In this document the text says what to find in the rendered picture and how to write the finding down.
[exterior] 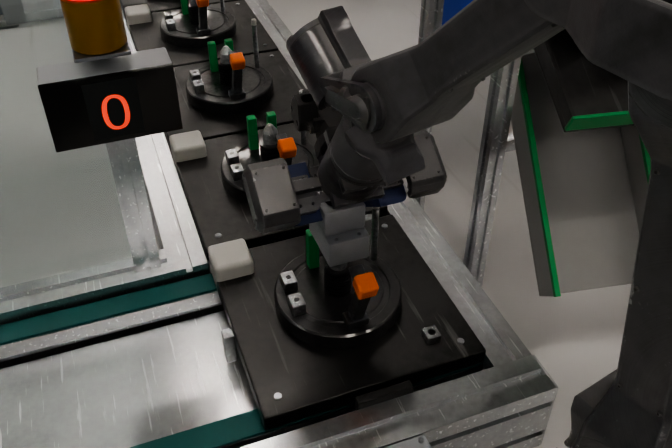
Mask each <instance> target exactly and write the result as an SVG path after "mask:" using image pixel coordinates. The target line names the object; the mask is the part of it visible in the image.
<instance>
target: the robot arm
mask: <svg viewBox="0 0 672 448"><path fill-rule="evenodd" d="M564 29H566V31H567V32H568V33H569V35H570V36H571V38H572V39H573V40H574V42H575V43H576V45H577V46H578V47H579V49H580V50H581V52H582V53H583V54H584V56H585V57H586V59H587V60H588V61H590V62H591V63H592V64H594V65H596V66H599V67H601V68H603V69H605V70H607V71H609V72H611V73H613V74H615V75H617V76H619V77H621V78H623V79H625V80H627V81H628V110H629V114H630V117H631V119H632V121H633V123H634V125H635V127H636V129H637V131H638V133H639V135H640V137H641V139H642V141H643V143H644V145H645V147H646V149H647V151H648V153H649V155H650V157H651V170H650V176H649V182H648V188H647V194H646V200H645V206H644V212H643V218H642V224H641V230H640V236H639V242H638V248H637V254H636V260H635V266H634V272H633V278H632V284H631V290H630V296H629V302H628V308H627V314H626V320H625V326H624V332H623V338H622V344H621V350H620V356H619V362H618V368H617V369H616V370H614V371H613V372H611V373H610V374H608V375H607V376H605V377H603V378H602V379H600V380H599V381H597V382H596V383H594V384H593V385H591V386H590V387H588V388H586V389H585V390H583V391H582V392H580V393H579V394H577V395H576V396H575V397H574V400H573V403H572V406H571V432H570V435H569V437H568V438H567V439H566V440H565V441H564V444H565V445H566V446H567V447H569V448H672V0H473V1H472V2H471V3H469V4H468V5H467V6H466V7H464V8H463V9H462V10H461V11H460V12H458V13H457V14H456V15H455V16H453V17H452V18H451V19H450V20H448V21H447V22H446V23H445V24H443V25H442V26H441V27H440V28H438V29H437V30H436V31H435V32H433V33H432V34H431V35H430V36H428V37H427V38H426V39H425V40H424V41H422V42H421V43H419V44H417V45H415V46H412V47H410V48H407V49H404V50H402V51H399V52H396V53H393V54H391V55H388V56H385V57H382V58H379V59H376V60H372V61H371V59H370V57H369V55H368V54H367V52H366V50H365V48H364V46H363V44H362V43H361V41H360V39H359V37H358V35H357V34H356V32H355V30H354V28H353V26H352V24H351V22H350V19H349V17H348V15H347V13H346V11H345V10H344V8H343V6H337V7H333V8H330V9H326V10H322V11H321V12H320V14H319V16H318V18H316V19H314V20H313V21H311V22H309V23H307V24H306V25H304V26H303V27H302V28H300V29H299V30H298V31H297V32H296V33H295V34H294V35H291V36H290V37H289V38H288V40H287V43H286V47H287V50H288V52H289V54H290V56H291V58H292V60H293V61H294V63H295V65H296V67H297V69H298V71H299V73H300V75H301V77H302V79H303V80H304V82H305V84H306V86H307V88H308V89H303V90H302V93H299V94H295V95H294V97H293V98H292V100H291V115H292V118H293V121H294V123H295V126H296V129H297V131H299V132H300V131H308V132H309V133H310V134H316V138H317V140H316V143H315V145H314V150H315V154H316V158H317V159H318V161H319V165H318V166H313V167H310V169H309V172H310V175H309V172H308V168H307V165H306V162H302V163H298V164H293V165H287V162H286V161H285V160H284V158H278V159H273V160H268V161H264V162H259V163H254V164H249V165H247V167H246V168H245V170H244V172H243V175H242V182H243V185H244V189H245V192H246V196H247V200H248V203H249V207H250V211H251V214H252V218H253V222H254V226H255V229H256V230H257V231H259V232H261V233H262V234H266V233H270V232H274V231H278V230H283V229H287V228H291V227H293V226H302V225H306V224H310V223H315V222H319V221H323V218H322V215H321V212H320V205H321V203H323V202H327V201H331V204H332V207H333V209H336V208H340V207H344V206H349V205H353V204H357V203H362V202H364V203H365V207H383V206H387V205H391V204H395V203H400V202H403V201H404V200H405V199H406V197H407V195H406V192H405V189H404V186H403V183H404V181H403V180H402V179H404V178H405V177H406V180H407V183H408V185H409V188H410V189H409V190H408V191H407V194H408V197H409V198H413V199H414V198H419V197H423V196H427V195H431V194H436V193H438V192H439V191H440V190H441V189H442V188H443V187H444V185H445V183H446V178H447V175H446V171H445V168H444V165H443V162H442V159H441V157H440V154H439V151H438V148H437V145H436V142H435V140H434V137H433V136H432V135H431V134H430V133H428V132H427V131H426V130H425V129H426V128H429V127H432V126H435V125H437V124H440V123H443V122H445V121H448V120H451V119H452V118H453V117H455V116H456V115H457V114H458V113H459V112H460V111H461V110H462V109H463V108H464V107H465V106H466V105H467V104H468V103H469V102H470V101H471V100H472V98H473V96H474V91H475V87H476V86H477V85H478V84H479V83H480V82H481V81H484V80H486V79H485V78H486V77H488V76H489V75H491V74H493V73H494V72H496V71H498V70H499V69H501V68H502V67H504V66H506V65H507V64H509V63H511V62H512V61H514V60H515V59H517V58H519V57H520V56H522V55H524V54H525V53H527V52H529V51H530V50H532V49H533V48H535V47H537V46H538V45H540V44H542V43H543V42H545V41H546V40H548V39H550V38H551V37H553V36H555V35H556V34H558V33H560V32H561V31H563V30H564ZM314 175H315V176H316V177H314ZM310 176H311V177H310ZM320 191H321V192H320ZM322 191H324V193H323V192H322ZM318 192H320V194H319V193H318Z"/></svg>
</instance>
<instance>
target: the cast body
mask: <svg viewBox="0 0 672 448"><path fill-rule="evenodd" d="M320 212H321V215H322V218H323V221H319V222H315V223H310V224H309V230H310V232H311V234H312V235H313V237H314V239H315V241H316V243H317V245H318V246H319V248H320V250H321V252H322V254H323V256H324V258H325V259H326V261H327V263H328V265H329V266H330V267H332V266H336V265H340V264H344V263H348V262H352V261H355V260H359V259H363V258H367V257H369V241H370V235H369V234H368V232H367V230H366V229H365V227H364V226H365V203H364V202H362V203H357V204H353V205H349V206H344V207H340V208H336V209H333V207H332V204H331V201H327V202H323V203H321V205H320Z"/></svg>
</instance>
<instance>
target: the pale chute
mask: <svg viewBox="0 0 672 448"><path fill-rule="evenodd" d="M511 124H512V130H513V136H514V139H515V140H514V142H515V149H516V155H517V161H518V167H519V173H520V180H521V186H522V192H523V198H524V204H525V211H526V217H527V223H528V229H529V236H530V242H531V248H532V254H533V260H534V267H535V273H536V279H537V285H538V292H539V296H554V297H560V296H561V293H568V292H576V291H583V290H590V289H597V288H605V287H612V286H619V285H626V284H632V278H633V272H634V266H635V260H636V254H637V248H638V242H639V236H640V230H641V224H642V218H643V212H644V206H645V200H646V194H647V188H648V182H649V176H650V170H651V157H650V155H649V153H648V151H647V149H646V147H645V145H644V143H643V141H642V139H641V137H640V135H639V133H638V131H637V129H636V127H635V125H634V126H624V127H615V128H605V129H596V130H586V131H576V132H567V133H564V131H563V128H562V125H561V122H560V120H559V117H558V114H557V111H556V109H555V106H554V103H553V100H552V98H551V95H550V92H549V89H548V87H547V84H546V81H545V78H544V76H543V73H542V70H541V67H540V65H539V62H538V59H537V56H536V54H535V53H530V54H525V55H522V57H521V63H520V69H519V75H518V80H517V86H516V92H515V98H514V104H513V109H512V115H511Z"/></svg>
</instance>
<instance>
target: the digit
mask: <svg viewBox="0 0 672 448"><path fill-rule="evenodd" d="M81 87H82V91H83V96H84V100H85V104H86V108H87V112H88V116H89V120H90V124H91V128H92V132H93V137H94V141H98V140H103V139H109V138H114V137H119V136H125V135H130V134H136V133H141V132H145V127H144V121H143V116H142V111H141V106H140V100H139V95H138V90H137V85H136V79H135V77H129V78H123V79H117V80H111V81H105V82H99V83H93V84H87V85H81Z"/></svg>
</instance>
